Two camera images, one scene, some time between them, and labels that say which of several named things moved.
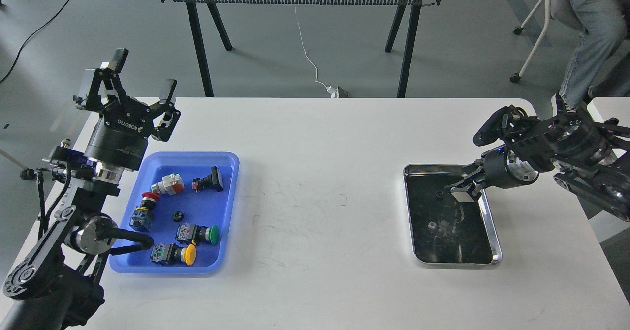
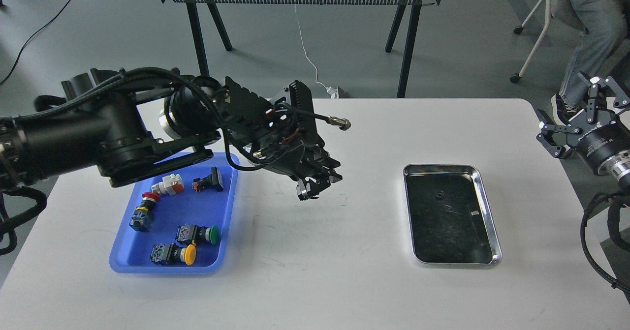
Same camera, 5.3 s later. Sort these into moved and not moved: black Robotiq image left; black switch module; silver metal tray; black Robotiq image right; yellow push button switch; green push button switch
Moved: black Robotiq image left; black Robotiq image right
Not moved: yellow push button switch; green push button switch; black switch module; silver metal tray
